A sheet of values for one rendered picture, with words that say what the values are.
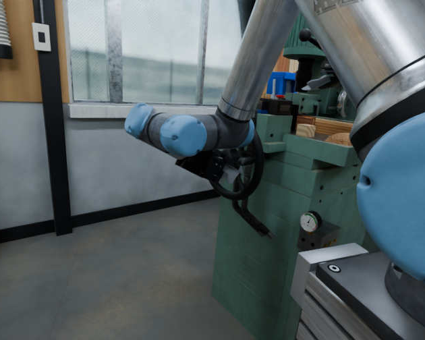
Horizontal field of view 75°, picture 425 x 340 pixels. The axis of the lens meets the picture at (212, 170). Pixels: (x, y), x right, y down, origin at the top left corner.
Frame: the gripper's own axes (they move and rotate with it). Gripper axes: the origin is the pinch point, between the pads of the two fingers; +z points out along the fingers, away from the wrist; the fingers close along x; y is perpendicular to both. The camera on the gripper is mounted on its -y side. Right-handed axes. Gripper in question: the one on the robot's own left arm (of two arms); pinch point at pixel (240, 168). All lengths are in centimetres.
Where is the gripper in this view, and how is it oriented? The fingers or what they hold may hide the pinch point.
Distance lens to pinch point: 80.5
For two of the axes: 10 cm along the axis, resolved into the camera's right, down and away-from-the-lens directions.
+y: -4.3, 9.0, -0.6
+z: 6.8, 3.7, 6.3
